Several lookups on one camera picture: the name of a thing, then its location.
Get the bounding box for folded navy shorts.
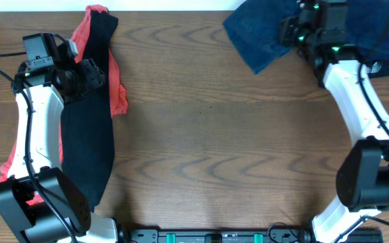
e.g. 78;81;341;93
346;0;389;61

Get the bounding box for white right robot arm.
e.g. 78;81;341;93
280;1;389;242

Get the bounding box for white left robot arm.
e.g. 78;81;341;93
0;33;119;243

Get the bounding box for red t-shirt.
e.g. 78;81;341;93
0;3;130;207

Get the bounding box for dark blue shorts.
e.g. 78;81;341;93
223;0;299;75

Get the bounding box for folded black garment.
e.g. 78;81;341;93
366;59;389;78

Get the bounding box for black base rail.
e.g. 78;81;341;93
126;222;384;243

